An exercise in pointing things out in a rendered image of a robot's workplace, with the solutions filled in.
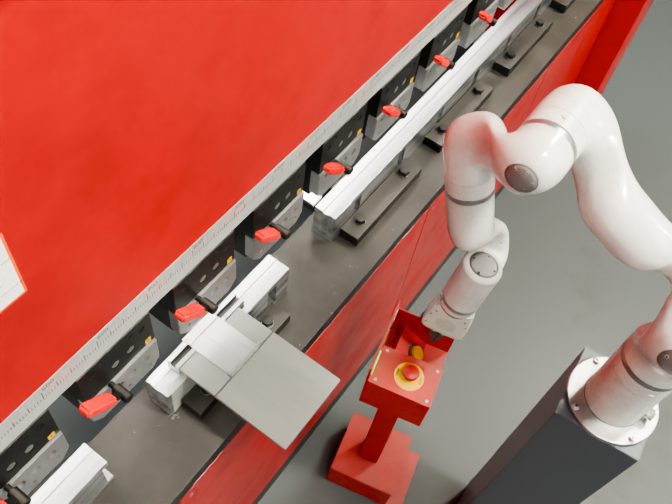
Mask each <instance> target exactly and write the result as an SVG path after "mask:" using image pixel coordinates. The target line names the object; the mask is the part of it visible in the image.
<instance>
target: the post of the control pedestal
mask: <svg viewBox="0 0 672 504"><path fill-rule="evenodd" d="M397 419H398V417H396V416H394V415H391V414H389V413H387V412H385V411H382V410H380V409H377V411H376V414H375V416H374V419H373V421H372V424H371V426H370V428H369V431H368V433H367V436H366V438H365V441H364V443H363V446H362V448H361V451H360V453H359V456H360V457H362V458H364V459H367V460H369V461H371V462H373V463H377V461H378V459H379V457H380V455H381V453H382V451H383V449H384V447H385V445H386V442H387V440H388V438H389V436H390V434H391V432H392V430H393V428H394V426H395V424H396V421H397Z"/></svg>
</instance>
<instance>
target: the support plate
mask: <svg viewBox="0 0 672 504"><path fill-rule="evenodd" d="M225 322H226V323H227V324H229V325H230V326H232V327H233V328H234V329H236V330H237V331H239V332H240V333H241V334H243V335H244V336H246V337H247V338H248V339H250V340H251V341H252V342H254V343H255V344H257V343H258V342H260V344H261V343H262V342H263V341H264V340H265V339H266V338H267V337H268V335H269V334H270V333H271V332H272V331H271V330H270V329H269V328H267V327H266V326H264V325H263V324H262V323H260V322H259V321H257V320H256V319H255V318H253V317H252V316H250V315H249V314H248V313H246V312H245V311H243V310H242V309H240V308H239V307H238V308H237V309H236V310H235V311H234V312H233V314H232V315H231V316H230V317H229V318H228V319H227V320H226V321H225ZM180 372H182V373H183V374H184V375H186V376H187V377H188V378H190V379H191V380H192V381H193V382H195V383H196V384H197V385H199V386H200V387H201V388H203V389H204V390H205V391H207V392H208V393H209V394H211V395H212V396H213V397H215V398H216V399H217V400H219V401H220V402H221V403H222V404H224V405H225V406H226V407H228V408H229V409H230V410H232V411H233V412H234V413H236V414H237V415H238V416H240V417H241V418H242V419H244V420H245V421H246V422H248V423H249V424H250V425H251V426H253V427H254V428H255V429H257V430H258V431H259V432H261V433H262V434H263V435H265V436H266V437H267V438H269V439H270V440H271V441H273V442H274V443H275V444H277V445H278V446H279V447H280V448H282V449H283V450H284V451H286V450H287V448H288V447H289V446H290V445H291V443H292V442H293V441H294V439H295V438H296V437H297V436H298V434H299V433H300V432H301V431H302V429H303V428H304V427H305V426H306V424H307V423H308V422H309V421H310V419H311V418H312V417H313V415H314V414H315V413H316V412H317V410H318V409H319V408H320V407H321V405H322V404H323V403H324V402H325V400H326V399H327V398H328V397H329V395H330V394H331V393H332V392H333V390H334V389H335V388H336V386H337V385H338V384H339V383H340V381H341V380H340V379H339V378H338V377H336V376H335V375H333V374H332V373H331V372H329V371H328V370H326V369H325V368H323V367H322V366H321V365H319V364H318V363H316V362H315V361H314V360H312V359H311V358H309V357H308V356H307V355H305V354H304V353H302V352H301V351H300V350H298V349H297V348H295V347H294V346H293V345H291V344H290V343H288V342H287V341H285V340H284V339H283V338H281V337H280V336H278V335H277V334H276V333H273V334H272V335H271V336H270V337H269V338H268V339H267V341H266V342H265V343H264V344H263V345H262V346H261V347H260V348H259V349H258V351H257V352H256V353H255V354H254V355H253V356H252V357H251V358H250V359H249V361H248V362H247V363H246V364H245V365H244V366H243V367H242V368H241V370H240V371H239V372H238V373H237V374H236V375H235V376H234V377H233V378H232V380H231V381H230V382H229V383H228V384H227V385H226V386H225V387H224V388H223V390H222V391H221V392H220V393H219V394H218V395H217V396H215V394H216V393H217V392H218V391H219V390H220V389H221V388H222V387H223V385H224V384H225V383H226V382H227V381H228V380H229V379H230V377H229V376H228V374H227V373H226V372H224V371H223V370H222V369H220V368H219V367H218V366H216V365H215V364H213V363H212V362H211V361H209V360H208V359H207V358H205V357H204V356H203V355H201V354H200V353H199V352H197V351H196V352H195V353H194V354H193V355H192V356H191V357H190V359H189V360H188V361H187V362H186V363H185V364H184V365H183V366H182V367H181V368H180Z"/></svg>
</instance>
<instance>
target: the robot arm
mask: <svg viewBox="0 0 672 504"><path fill-rule="evenodd" d="M443 164H444V183H445V199H446V213H447V228H448V233H449V236H450V239H451V241H452V242H453V244H454V245H455V246H456V247H457V248H459V249H461V250H463V251H469V252H467V253H466V254H465V256H464V257H463V259H462V260H461V262H460V263H459V265H458V267H457V268H456V270H455V271H454V273H453V274H452V276H451V277H450V279H449V281H448V282H447V284H446V285H445V287H444V290H441V291H440V292H439V293H438V294H437V295H436V296H435V297H434V298H433V299H432V300H431V301H430V303H429V304H428V305H427V308H426V309H427V310H425V311H424V312H423V313H421V316H420V319H422V321H421V322H422V324H423V325H425V326H426V327H428V328H430V329H431V330H430V332H429V334H428V335H430V339H429V341H433V343H436V342H437V340H441V338H442V337H445V336H448V337H450V338H452V339H455V340H461V339H462V338H463V337H464V335H465V334H466V332H467V331H468V329H469V327H470V325H471V323H472V321H473V319H474V316H475V312H476V310H477V309H478V308H479V306H480V305H481V304H482V302H483V301H484V300H485V298H486V297H487V296H488V294H489V293H490V292H491V290H492V289H493V288H494V286H495V285H496V284H497V282H498V281H499V280H500V278H501V276H502V272H503V270H502V269H503V267H504V265H505V263H506V260H507V257H508V251H509V232H508V229H507V227H506V225H505V224H504V223H503V222H502V221H500V220H499V219H497V218H494V209H495V177H496V178H497V179H498V181H499V182H500V183H501V184H502V185H503V186H504V187H505V188H506V189H508V190H509V191H510V192H512V193H515V194H518V195H534V194H539V193H542V192H545V191H547V190H549V189H551V188H552V187H554V186H555V185H556V184H558V183H559V182H560V181H561V180H562V179H563V177H564V176H565V175H566V174H567V172H568V171H569V170H570V168H571V169H572V173H573V177H574V181H575V186H576V192H577V200H578V206H579V210H580V213H581V216H582V218H583V220H584V222H585V223H586V225H587V226H588V228H589V229H590V230H591V231H592V233H593V234H594V235H595V236H596V237H597V239H598V240H599V241H600V242H601V243H602V244H603V245H604V246H605V248H606V249H607V250H608V251H609V252H610V253H611V254H612V255H613V256H614V257H615V258H617V259H618V260H619V261H620V262H622V263H623V264H625V265H626V266H628V267H630V268H632V269H635V270H639V271H653V270H658V271H660V272H661V273H663V274H664V275H665V276H666V277H667V279H668V280H669V282H670V284H671V288H672V223H671V222H669V221H668V219H667V218H666V217H665V216H664V215H663V214H662V213H661V212H660V210H659V209H658V208H657V207H656V205H655V204H654V203H653V202H652V201H651V199H650V198H649V197H648V196H647V195H646V193H645V192H644V191H643V190H642V188H641V187H640V185H639V184H638V182H637V181H636V179H635V177H634V175H633V173H632V171H631V169H630V167H629V164H628V161H627V158H626V155H625V150H624V146H623V142H622V138H621V133H620V129H619V126H618V123H617V120H616V117H615V115H614V113H613V111H612V109H611V108H610V106H609V104H608V103H607V102H606V100H605V99H604V98H603V97H602V96H601V95H600V94H599V93H598V92H597V91H595V90H594V89H592V88H590V87H588V86H586V85H582V84H567V85H563V86H560V87H558V88H556V89H554V90H553V91H551V92H550V93H549V94H548V95H547V96H546V97H544V98H543V99H542V101H541V102H540V103H539V104H538V105H537V106H536V108H535V109H534V110H533V111H532V112H531V113H530V115H529V116H528V117H527V118H526V120H525V121H524V122H523V123H522V124H521V126H520V127H519V128H518V129H517V130H516V131H514V132H511V133H508V132H507V130H506V127H505V125H504V123H503V122H502V120H501V119H500V118H499V117H498V116H497V115H495V114H493V113H491V112H487V111H477V112H471V113H467V114H465V115H462V116H460V117H458V118H457V119H455V120H454V121H453V122H452V123H451V124H450V126H449V127H448V129H447V131H446V133H445V136H444V141H443ZM671 392H672V289H671V291H670V293H669V295H668V297H667V299H666V300H665V302H664V304H663V306H662V308H661V310H660V312H659V314H658V315H657V317H656V319H655V320H654V321H652V322H648V323H645V324H643V325H641V326H639V327H638V328H637V329H636V330H635V331H634V332H633V333H632V334H631V335H630V336H629V337H628V338H627V339H626V340H625V341H624V342H623V343H622V344H621V345H620V346H619V347H618V349H617V350H616V351H615V352H614V353H613V354H612V355H611V356H610V357H594V358H590V359H587V360H584V361H583V362H581V363H580V364H578V365H577V366H576V367H575V368H574V369H573V371H572V372H571V374H570V375H569V377H568V380H567V383H566V399H567V403H568V406H569V409H570V411H571V413H572V415H573V417H574V418H575V420H576V421H577V422H578V424H579V425H580V426H581V427H582V428H583V429H584V430H585V431H586V432H587V433H589V434H590V435H591V436H593V437H594V438H596V439H598V440H600V441H602V442H604V443H607V444H610V445H616V446H630V445H635V444H637V443H640V442H642V441H643V440H645V439H646V438H647V437H649V436H650V435H651V433H652V432H653V431H654V429H655V427H656V425H657V422H658V419H659V406H658V403H659V402H661V401H662V400H663V399H664V398H665V397H667V396H668V395H669V394H670V393H671Z"/></svg>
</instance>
